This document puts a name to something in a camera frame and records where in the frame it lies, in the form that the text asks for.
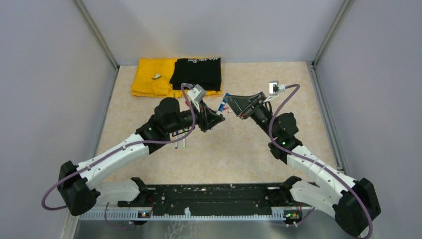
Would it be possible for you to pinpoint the white blue-ended marker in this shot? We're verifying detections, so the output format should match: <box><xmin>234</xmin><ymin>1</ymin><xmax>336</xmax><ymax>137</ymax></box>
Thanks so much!
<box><xmin>175</xmin><ymin>131</ymin><xmax>179</xmax><ymax>149</ymax></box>

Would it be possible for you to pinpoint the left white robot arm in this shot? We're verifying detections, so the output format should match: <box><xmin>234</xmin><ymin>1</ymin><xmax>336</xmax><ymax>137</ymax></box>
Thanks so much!
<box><xmin>56</xmin><ymin>98</ymin><xmax>225</xmax><ymax>216</ymax></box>

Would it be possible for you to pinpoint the black folded shirt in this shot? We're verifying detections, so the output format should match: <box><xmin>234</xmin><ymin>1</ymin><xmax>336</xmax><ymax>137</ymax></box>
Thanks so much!
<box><xmin>169</xmin><ymin>57</ymin><xmax>222</xmax><ymax>91</ymax></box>

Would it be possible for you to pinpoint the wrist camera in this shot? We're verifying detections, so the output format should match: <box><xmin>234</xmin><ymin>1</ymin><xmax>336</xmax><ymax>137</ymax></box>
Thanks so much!
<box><xmin>187</xmin><ymin>84</ymin><xmax>207</xmax><ymax>111</ymax></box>
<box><xmin>264</xmin><ymin>81</ymin><xmax>286</xmax><ymax>103</ymax></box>

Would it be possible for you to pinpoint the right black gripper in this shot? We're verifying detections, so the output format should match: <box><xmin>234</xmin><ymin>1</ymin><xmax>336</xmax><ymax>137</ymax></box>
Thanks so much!
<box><xmin>223</xmin><ymin>92</ymin><xmax>277</xmax><ymax>139</ymax></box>

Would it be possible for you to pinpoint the blue cylindrical cap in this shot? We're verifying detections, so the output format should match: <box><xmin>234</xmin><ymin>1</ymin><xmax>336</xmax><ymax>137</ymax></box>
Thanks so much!
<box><xmin>223</xmin><ymin>93</ymin><xmax>231</xmax><ymax>103</ymax></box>

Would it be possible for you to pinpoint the large white blue marker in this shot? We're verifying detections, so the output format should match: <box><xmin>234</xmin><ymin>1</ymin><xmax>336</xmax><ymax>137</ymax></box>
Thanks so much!
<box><xmin>216</xmin><ymin>101</ymin><xmax>226</xmax><ymax>115</ymax></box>

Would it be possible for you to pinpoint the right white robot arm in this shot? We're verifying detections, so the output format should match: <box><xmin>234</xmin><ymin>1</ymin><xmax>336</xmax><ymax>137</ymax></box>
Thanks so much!
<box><xmin>224</xmin><ymin>92</ymin><xmax>381</xmax><ymax>238</ymax></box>

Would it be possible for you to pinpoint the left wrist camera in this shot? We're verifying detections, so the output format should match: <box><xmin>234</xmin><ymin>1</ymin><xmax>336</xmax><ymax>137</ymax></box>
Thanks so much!
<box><xmin>187</xmin><ymin>84</ymin><xmax>207</xmax><ymax>111</ymax></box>

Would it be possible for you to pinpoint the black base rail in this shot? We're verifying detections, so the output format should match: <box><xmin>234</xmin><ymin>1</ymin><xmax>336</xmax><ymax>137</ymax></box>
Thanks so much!
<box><xmin>117</xmin><ymin>183</ymin><xmax>305</xmax><ymax>224</ymax></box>

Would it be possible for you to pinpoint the yellow folded shirt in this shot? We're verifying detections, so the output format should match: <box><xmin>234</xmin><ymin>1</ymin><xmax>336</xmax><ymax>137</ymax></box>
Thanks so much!
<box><xmin>131</xmin><ymin>58</ymin><xmax>222</xmax><ymax>98</ymax></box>

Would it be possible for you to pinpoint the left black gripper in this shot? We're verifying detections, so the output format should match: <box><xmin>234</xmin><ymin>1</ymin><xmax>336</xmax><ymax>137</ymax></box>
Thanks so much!
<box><xmin>167</xmin><ymin>99</ymin><xmax>225</xmax><ymax>133</ymax></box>

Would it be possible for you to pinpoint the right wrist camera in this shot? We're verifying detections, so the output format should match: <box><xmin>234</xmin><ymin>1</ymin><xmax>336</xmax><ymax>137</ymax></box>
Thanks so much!
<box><xmin>264</xmin><ymin>81</ymin><xmax>286</xmax><ymax>103</ymax></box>

